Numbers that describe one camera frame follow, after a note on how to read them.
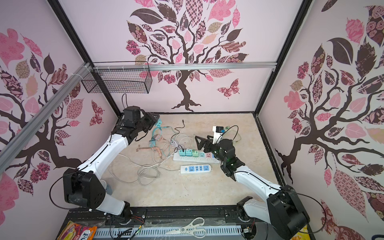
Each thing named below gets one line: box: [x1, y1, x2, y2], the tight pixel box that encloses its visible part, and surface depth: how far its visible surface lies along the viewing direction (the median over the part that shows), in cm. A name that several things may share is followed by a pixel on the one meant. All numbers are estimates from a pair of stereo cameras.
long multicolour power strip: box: [173, 151, 221, 164], surface depth 94 cm
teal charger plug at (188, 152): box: [185, 149, 193, 157], surface depth 92 cm
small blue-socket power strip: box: [180, 164, 213, 175], surface depth 89 cm
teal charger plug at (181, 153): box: [179, 149, 186, 157], surface depth 92 cm
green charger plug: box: [192, 149, 199, 158], surface depth 91 cm
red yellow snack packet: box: [57, 221, 98, 240], surface depth 69 cm
